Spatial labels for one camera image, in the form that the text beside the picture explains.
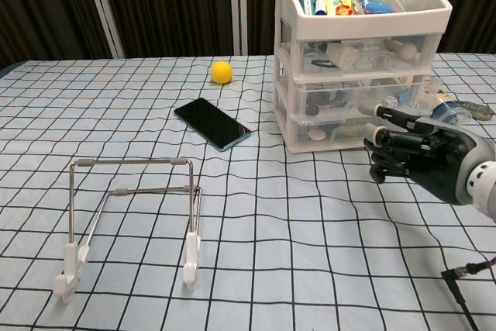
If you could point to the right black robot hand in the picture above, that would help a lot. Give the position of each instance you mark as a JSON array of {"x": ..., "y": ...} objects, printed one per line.
[{"x": 441, "y": 156}]

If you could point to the clear drawer with brown packet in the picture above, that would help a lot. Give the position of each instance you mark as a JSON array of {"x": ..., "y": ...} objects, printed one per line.
[{"x": 341, "y": 92}]

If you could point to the clear drawer with white shell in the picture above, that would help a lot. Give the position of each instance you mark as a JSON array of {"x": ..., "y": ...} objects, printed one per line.
[{"x": 341, "y": 133}]

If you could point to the cream tube with blue cap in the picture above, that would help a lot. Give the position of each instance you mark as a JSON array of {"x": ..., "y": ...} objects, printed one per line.
[{"x": 447, "y": 112}]

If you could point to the white round ball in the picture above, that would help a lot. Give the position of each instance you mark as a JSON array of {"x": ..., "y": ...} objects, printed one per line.
[{"x": 407, "y": 51}]

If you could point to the dark round disc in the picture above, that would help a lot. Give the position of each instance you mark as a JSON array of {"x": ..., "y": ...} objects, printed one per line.
[{"x": 312, "y": 111}]

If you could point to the blue plastic pack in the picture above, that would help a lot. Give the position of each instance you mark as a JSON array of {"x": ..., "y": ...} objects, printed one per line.
[{"x": 376, "y": 5}]

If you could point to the blue checkered tablecloth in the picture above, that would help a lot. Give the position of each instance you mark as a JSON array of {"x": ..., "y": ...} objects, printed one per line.
[{"x": 271, "y": 211}]

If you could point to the yellow snack packet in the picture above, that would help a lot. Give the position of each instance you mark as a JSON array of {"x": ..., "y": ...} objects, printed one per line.
[{"x": 339, "y": 3}]

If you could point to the black smartphone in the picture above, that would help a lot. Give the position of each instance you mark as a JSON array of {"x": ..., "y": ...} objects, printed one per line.
[{"x": 211, "y": 123}]

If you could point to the yellow ball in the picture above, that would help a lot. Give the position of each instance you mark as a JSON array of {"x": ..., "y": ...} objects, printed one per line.
[{"x": 222, "y": 71}]

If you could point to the black folding screen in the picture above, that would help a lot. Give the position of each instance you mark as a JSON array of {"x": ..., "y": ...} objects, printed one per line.
[{"x": 238, "y": 5}]

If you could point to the white plastic drawer organizer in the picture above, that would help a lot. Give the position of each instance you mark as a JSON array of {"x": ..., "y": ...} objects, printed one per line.
[{"x": 368, "y": 25}]

